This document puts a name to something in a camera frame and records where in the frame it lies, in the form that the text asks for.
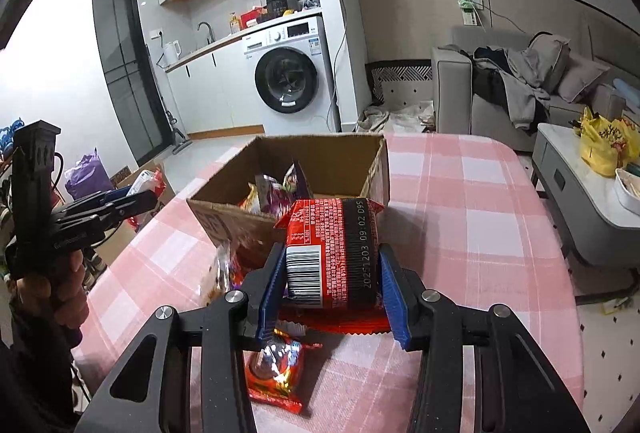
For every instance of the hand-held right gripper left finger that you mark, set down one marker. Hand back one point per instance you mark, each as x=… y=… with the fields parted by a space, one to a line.
x=272 y=298

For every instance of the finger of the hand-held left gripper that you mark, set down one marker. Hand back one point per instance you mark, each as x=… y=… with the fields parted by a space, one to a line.
x=130 y=208
x=107 y=199

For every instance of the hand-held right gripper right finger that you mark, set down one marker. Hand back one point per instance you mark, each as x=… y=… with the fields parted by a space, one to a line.
x=395 y=303

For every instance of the clear biscuit packet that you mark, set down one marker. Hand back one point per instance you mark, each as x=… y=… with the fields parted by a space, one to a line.
x=220 y=273

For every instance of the shiny red snack packet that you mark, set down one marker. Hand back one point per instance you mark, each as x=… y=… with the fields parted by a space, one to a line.
x=280 y=373

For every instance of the crispy noodle snack packet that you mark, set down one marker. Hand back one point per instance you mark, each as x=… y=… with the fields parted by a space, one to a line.
x=250 y=202

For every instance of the purple grape candy packet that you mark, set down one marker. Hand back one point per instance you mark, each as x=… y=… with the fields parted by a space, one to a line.
x=275 y=198

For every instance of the brown cardboard box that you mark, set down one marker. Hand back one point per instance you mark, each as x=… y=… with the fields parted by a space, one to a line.
x=330 y=163

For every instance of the person's left forearm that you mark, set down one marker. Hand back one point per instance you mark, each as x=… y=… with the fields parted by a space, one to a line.
x=35 y=373

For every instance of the person's left hand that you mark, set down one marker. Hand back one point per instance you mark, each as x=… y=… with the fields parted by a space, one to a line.
x=60 y=303

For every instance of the red white plastic bag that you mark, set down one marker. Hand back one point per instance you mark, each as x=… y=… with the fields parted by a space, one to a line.
x=147 y=185

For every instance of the purple plastic bag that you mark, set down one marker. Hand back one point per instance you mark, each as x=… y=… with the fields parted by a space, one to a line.
x=87 y=178

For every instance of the cardboard box with print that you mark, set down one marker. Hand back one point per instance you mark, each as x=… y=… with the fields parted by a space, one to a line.
x=120 y=243

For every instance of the blue cloth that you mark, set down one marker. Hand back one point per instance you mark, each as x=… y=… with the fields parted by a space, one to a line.
x=10 y=133

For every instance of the floor mop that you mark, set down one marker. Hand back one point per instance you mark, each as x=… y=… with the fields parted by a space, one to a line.
x=172 y=123

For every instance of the black framed glass door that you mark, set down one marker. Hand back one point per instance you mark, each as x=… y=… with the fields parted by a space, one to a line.
x=125 y=73

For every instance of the white lower kitchen cabinet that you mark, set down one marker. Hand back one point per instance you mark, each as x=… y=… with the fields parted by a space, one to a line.
x=210 y=93

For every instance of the white electric kettle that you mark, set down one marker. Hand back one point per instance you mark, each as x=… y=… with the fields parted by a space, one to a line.
x=171 y=54

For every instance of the beige cloth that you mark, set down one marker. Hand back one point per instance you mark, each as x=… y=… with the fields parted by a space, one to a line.
x=395 y=118

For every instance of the kitchen faucet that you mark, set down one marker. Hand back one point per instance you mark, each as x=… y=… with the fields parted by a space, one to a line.
x=207 y=30

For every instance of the white washing machine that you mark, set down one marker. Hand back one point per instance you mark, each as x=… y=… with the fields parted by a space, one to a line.
x=287 y=78

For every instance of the white coffee table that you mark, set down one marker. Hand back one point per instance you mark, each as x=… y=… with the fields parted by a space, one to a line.
x=575 y=203

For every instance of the yellow bottle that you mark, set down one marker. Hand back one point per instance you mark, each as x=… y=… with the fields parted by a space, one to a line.
x=234 y=25

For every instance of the grey sofa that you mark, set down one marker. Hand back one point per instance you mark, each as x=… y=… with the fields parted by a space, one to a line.
x=450 y=88

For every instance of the red box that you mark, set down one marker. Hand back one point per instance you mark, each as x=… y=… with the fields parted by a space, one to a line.
x=252 y=19

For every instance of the black clothing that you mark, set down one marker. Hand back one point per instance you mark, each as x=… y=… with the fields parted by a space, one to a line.
x=487 y=78

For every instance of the grey garment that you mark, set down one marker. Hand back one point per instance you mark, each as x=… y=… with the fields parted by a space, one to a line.
x=522 y=93

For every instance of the black pressure cooker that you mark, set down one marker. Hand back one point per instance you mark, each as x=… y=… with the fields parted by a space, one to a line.
x=283 y=5

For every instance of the white food container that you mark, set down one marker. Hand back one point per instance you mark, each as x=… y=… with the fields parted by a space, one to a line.
x=629 y=193

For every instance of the yellow plastic bag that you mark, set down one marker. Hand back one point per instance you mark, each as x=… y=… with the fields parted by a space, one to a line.
x=602 y=145

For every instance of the dark clutter pile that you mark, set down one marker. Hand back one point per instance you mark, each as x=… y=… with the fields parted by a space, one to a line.
x=311 y=1

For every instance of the grey pillow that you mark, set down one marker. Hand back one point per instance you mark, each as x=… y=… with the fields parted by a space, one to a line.
x=550 y=58
x=582 y=80

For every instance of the wall socket with plug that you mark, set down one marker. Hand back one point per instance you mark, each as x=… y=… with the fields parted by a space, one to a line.
x=470 y=10

